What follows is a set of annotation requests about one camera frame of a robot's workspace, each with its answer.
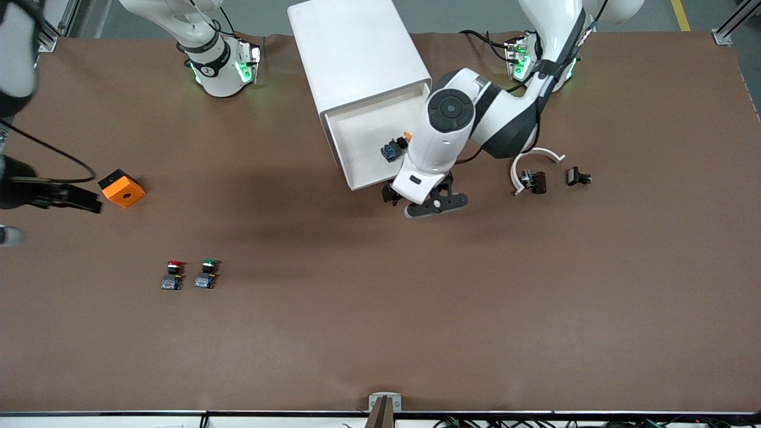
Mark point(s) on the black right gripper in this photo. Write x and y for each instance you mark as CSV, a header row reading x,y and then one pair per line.
x,y
16,194

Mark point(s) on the white table edge rail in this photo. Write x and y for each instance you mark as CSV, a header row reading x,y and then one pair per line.
x,y
119,421

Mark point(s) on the white topmost cabinet drawer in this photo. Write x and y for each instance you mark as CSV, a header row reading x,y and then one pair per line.
x,y
362,154

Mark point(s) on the red push button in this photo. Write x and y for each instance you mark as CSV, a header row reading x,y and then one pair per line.
x,y
171,282

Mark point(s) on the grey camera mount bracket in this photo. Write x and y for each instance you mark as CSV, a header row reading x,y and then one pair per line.
x,y
385,404

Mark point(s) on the silver base connector plate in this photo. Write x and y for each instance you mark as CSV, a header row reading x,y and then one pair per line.
x,y
516,56
254,56

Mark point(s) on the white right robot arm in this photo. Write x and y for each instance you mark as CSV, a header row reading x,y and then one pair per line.
x,y
214,71

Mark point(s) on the aluminium frame post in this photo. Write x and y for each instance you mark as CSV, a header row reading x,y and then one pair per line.
x,y
721,37
50,40

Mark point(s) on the yellow push button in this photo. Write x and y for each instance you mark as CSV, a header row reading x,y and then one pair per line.
x,y
392,151

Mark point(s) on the small black electrical component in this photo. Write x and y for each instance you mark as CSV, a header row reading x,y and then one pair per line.
x,y
574,176

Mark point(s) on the green push button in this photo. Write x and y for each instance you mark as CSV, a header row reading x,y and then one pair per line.
x,y
204,280

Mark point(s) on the orange box with hole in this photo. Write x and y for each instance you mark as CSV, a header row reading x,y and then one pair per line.
x,y
125,193

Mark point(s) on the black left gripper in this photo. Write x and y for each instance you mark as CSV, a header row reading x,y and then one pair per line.
x,y
390,193

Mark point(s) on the brown paper table cover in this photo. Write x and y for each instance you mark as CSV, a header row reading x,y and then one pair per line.
x,y
380,297

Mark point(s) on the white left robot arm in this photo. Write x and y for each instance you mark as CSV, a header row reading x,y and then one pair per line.
x,y
440,137

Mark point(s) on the white drawer cabinet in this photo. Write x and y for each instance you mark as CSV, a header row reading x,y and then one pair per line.
x,y
351,53

